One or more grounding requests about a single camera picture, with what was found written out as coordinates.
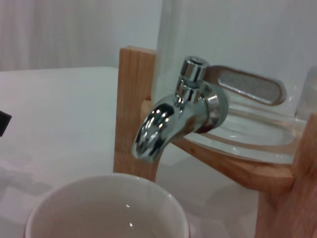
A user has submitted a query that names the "glass water dispenser jar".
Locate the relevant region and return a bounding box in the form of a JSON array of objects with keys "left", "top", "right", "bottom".
[{"left": 151, "top": 0, "right": 317, "bottom": 166}]

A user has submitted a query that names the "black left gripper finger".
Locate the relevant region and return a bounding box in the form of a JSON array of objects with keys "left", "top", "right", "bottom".
[{"left": 0, "top": 110, "right": 12, "bottom": 137}]

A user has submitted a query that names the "chrome faucet with lever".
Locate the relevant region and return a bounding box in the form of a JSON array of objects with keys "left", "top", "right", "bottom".
[{"left": 132, "top": 56, "right": 287, "bottom": 159}]

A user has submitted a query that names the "red cup white inside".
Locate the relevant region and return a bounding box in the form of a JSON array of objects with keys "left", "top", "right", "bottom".
[{"left": 24, "top": 173, "right": 191, "bottom": 238}]

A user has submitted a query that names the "wooden dispenser stand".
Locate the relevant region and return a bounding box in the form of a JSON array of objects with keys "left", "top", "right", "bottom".
[{"left": 113, "top": 46, "right": 317, "bottom": 238}]

